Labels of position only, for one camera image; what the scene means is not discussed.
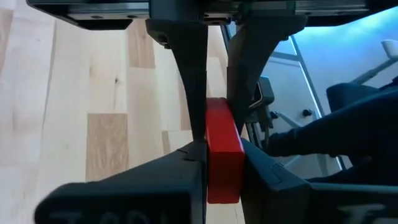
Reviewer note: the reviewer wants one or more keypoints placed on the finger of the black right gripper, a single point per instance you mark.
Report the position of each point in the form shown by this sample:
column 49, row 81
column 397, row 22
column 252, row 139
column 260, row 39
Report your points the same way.
column 248, row 62
column 192, row 68

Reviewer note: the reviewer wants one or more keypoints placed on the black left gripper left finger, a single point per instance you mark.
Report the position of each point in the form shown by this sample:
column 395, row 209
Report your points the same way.
column 140, row 193

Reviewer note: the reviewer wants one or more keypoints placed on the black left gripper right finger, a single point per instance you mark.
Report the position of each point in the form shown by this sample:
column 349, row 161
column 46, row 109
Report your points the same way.
column 295, row 202

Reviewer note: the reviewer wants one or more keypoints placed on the red brick block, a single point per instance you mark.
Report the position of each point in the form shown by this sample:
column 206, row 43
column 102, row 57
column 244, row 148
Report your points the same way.
column 224, row 155

